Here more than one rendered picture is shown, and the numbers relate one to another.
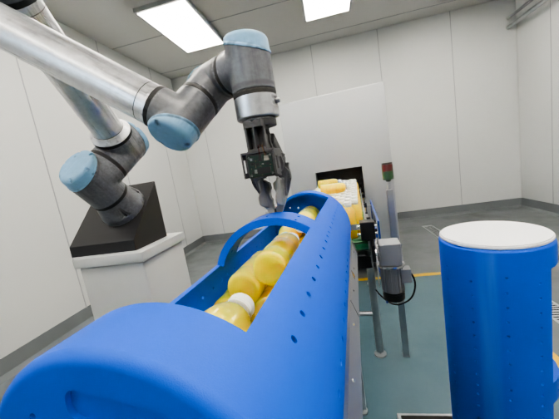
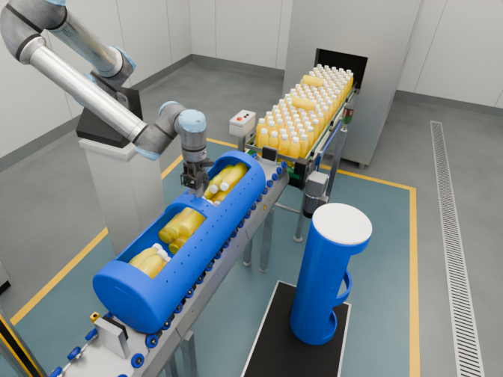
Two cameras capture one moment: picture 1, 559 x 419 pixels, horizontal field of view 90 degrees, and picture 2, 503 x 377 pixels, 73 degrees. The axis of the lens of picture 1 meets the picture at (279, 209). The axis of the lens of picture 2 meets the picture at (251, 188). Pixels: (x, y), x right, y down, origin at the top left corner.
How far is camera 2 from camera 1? 97 cm
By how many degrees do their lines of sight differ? 30
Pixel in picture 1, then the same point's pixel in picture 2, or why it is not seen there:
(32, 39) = (75, 92)
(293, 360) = (163, 287)
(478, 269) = (316, 241)
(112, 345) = (123, 279)
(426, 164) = (480, 44)
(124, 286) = (113, 167)
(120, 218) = not seen: hidden behind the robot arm
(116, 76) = (119, 122)
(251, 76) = (189, 144)
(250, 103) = (188, 155)
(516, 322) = (324, 271)
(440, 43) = not seen: outside the picture
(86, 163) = not seen: hidden behind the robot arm
